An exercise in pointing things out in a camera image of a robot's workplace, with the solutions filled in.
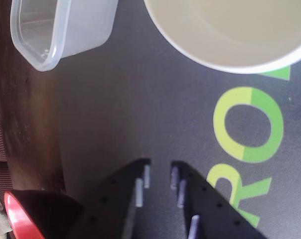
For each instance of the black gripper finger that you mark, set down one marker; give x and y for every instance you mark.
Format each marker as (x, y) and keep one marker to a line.
(210, 214)
(110, 209)

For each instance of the small white round dish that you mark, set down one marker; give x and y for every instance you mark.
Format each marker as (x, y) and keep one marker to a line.
(215, 30)

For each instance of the clear square plastic container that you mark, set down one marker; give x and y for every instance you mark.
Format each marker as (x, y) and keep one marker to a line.
(85, 25)

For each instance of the red bowl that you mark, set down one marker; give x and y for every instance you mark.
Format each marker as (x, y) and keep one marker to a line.
(16, 219)

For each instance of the grey mat with ROBO print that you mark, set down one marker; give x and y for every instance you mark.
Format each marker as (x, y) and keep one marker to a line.
(140, 112)

